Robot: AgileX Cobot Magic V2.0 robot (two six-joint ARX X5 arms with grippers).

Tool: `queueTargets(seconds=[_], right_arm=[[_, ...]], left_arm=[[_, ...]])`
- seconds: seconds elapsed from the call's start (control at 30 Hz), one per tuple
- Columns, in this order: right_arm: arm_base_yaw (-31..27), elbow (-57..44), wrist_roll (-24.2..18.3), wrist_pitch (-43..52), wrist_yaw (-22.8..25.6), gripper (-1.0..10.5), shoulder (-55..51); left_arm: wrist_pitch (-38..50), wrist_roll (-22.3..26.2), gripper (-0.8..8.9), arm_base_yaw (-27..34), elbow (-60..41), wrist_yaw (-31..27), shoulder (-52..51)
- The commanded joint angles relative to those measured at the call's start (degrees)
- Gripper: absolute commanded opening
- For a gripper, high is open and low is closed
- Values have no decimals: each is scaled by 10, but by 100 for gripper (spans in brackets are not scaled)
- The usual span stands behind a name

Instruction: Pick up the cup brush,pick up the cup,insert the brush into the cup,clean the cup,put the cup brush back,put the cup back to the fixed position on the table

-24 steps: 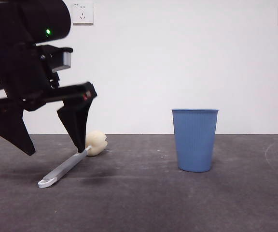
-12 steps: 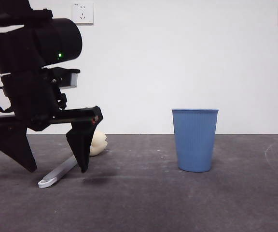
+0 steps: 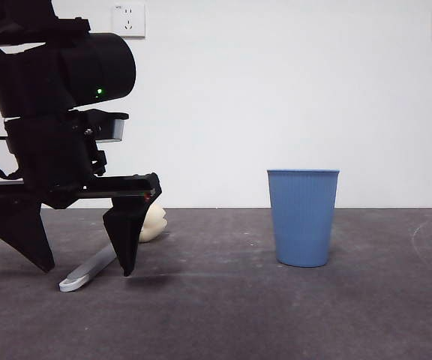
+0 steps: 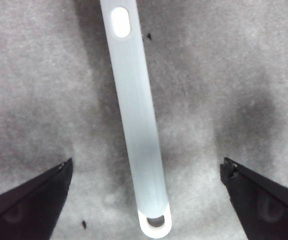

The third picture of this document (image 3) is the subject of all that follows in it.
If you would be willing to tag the blue ribbed plastic cup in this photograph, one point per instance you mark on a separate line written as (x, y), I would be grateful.
(302, 221)

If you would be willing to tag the white wall socket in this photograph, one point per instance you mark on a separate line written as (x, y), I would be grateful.
(131, 18)

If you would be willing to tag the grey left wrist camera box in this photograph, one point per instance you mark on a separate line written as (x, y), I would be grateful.
(119, 129)

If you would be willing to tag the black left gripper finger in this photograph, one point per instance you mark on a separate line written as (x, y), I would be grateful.
(17, 228)
(126, 232)

